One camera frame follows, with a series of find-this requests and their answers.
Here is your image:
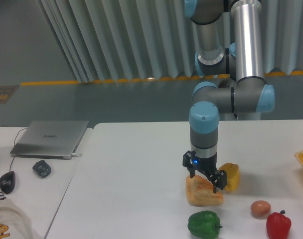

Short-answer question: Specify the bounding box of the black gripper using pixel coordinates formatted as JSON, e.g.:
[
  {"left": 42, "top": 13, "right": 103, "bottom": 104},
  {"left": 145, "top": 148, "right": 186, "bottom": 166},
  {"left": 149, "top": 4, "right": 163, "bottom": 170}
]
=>
[{"left": 182, "top": 151, "right": 227, "bottom": 193}]

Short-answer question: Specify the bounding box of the triangular puff pastry bread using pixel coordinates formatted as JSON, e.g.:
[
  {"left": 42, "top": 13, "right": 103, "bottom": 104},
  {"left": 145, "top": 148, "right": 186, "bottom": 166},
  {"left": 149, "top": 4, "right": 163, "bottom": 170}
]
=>
[{"left": 185, "top": 175, "right": 224, "bottom": 207}]

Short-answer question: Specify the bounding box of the person's white sleeve forearm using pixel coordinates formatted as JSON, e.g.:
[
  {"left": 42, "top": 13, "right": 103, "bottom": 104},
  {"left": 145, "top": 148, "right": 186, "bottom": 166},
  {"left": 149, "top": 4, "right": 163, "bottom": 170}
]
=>
[{"left": 0, "top": 192, "right": 33, "bottom": 239}]

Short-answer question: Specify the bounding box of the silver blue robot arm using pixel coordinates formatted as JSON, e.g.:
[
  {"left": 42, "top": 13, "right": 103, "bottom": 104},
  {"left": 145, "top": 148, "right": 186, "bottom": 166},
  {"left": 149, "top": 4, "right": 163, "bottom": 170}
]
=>
[{"left": 182, "top": 0, "right": 275, "bottom": 190}]

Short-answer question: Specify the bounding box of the yellow bell pepper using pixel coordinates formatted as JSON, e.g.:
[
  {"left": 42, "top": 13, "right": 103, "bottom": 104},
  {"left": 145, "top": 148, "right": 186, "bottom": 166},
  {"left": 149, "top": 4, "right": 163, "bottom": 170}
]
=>
[{"left": 219, "top": 162, "right": 240, "bottom": 192}]

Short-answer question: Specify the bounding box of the green bell pepper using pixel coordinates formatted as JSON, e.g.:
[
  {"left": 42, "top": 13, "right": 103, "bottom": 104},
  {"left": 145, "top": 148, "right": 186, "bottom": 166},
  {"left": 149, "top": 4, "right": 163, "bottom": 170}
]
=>
[{"left": 187, "top": 210, "right": 222, "bottom": 239}]

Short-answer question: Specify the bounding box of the brown egg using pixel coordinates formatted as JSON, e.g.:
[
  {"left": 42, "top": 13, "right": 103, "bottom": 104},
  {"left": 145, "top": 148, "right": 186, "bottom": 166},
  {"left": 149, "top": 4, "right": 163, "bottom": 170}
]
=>
[{"left": 250, "top": 200, "right": 271, "bottom": 218}]

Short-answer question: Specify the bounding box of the red bell pepper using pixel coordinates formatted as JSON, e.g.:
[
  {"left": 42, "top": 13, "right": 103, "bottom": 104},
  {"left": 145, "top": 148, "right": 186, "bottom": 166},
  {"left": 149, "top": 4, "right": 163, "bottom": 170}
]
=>
[{"left": 266, "top": 210, "right": 292, "bottom": 239}]

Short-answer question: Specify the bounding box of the black power adapter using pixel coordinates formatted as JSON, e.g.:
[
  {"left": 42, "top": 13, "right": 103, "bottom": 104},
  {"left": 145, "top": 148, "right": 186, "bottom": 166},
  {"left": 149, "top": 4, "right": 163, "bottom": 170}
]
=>
[{"left": 32, "top": 160, "right": 51, "bottom": 178}]

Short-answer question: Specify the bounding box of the silver closed laptop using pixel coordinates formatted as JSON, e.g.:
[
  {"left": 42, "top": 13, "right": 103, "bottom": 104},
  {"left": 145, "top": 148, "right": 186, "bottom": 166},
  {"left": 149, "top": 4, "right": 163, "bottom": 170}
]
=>
[{"left": 10, "top": 120, "right": 89, "bottom": 159}]

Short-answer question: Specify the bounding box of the white pleated curtain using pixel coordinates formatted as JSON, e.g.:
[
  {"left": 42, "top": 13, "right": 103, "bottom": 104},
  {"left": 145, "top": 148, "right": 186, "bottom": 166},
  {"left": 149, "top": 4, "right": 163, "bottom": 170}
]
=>
[{"left": 39, "top": 0, "right": 303, "bottom": 83}]

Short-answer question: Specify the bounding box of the black computer mouse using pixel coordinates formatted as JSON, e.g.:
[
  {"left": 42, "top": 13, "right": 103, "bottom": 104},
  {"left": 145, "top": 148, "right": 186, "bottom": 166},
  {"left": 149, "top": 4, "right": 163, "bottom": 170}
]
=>
[{"left": 0, "top": 171, "right": 16, "bottom": 194}]

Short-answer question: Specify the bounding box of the black mouse cable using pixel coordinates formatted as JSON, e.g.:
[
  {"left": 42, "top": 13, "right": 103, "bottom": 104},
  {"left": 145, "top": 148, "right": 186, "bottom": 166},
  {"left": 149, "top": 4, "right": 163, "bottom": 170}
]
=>
[{"left": 0, "top": 125, "right": 29, "bottom": 172}]

